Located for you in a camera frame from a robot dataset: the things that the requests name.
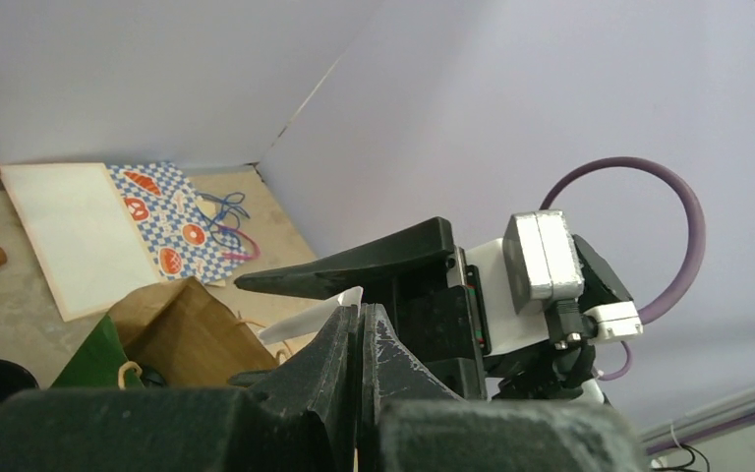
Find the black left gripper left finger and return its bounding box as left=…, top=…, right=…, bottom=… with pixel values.
left=230, top=305, right=360, bottom=471

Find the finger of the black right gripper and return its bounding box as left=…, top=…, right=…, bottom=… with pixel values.
left=234, top=216, right=455, bottom=299

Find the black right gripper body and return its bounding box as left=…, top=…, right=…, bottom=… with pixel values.
left=377, top=246, right=488, bottom=399

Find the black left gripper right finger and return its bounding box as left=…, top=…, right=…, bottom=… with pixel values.
left=359, top=304, right=462, bottom=471

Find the green paper bag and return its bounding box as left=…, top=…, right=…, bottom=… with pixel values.
left=52, top=278, right=283, bottom=389

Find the blue checkered paper bag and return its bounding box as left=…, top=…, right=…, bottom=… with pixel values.
left=106, top=162, right=241, bottom=286

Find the white paper bag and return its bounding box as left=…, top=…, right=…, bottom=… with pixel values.
left=1, top=163, right=162, bottom=322

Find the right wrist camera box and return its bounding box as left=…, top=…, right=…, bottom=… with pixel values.
left=465, top=209, right=645, bottom=356

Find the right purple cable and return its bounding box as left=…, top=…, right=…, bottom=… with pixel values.
left=539, top=155, right=707, bottom=383

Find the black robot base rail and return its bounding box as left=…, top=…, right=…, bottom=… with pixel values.
left=639, top=387, right=755, bottom=458

